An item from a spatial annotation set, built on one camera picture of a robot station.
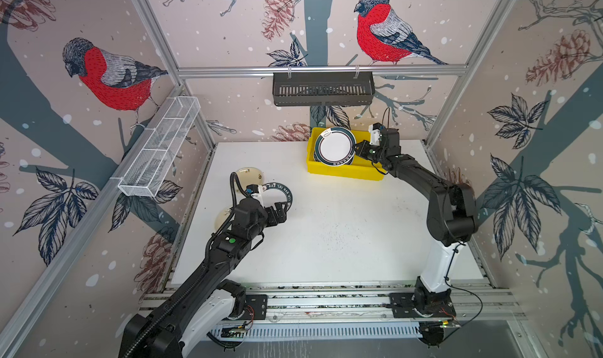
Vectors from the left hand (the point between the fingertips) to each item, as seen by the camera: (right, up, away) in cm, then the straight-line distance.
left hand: (281, 201), depth 81 cm
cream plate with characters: (-18, +7, +28) cm, 35 cm away
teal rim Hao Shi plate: (-5, 0, +22) cm, 23 cm away
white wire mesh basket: (-42, +19, -2) cm, 46 cm away
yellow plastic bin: (+32, +11, +21) cm, 40 cm away
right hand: (+29, +22, +15) cm, 39 cm away
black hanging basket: (+17, +47, +23) cm, 55 cm away
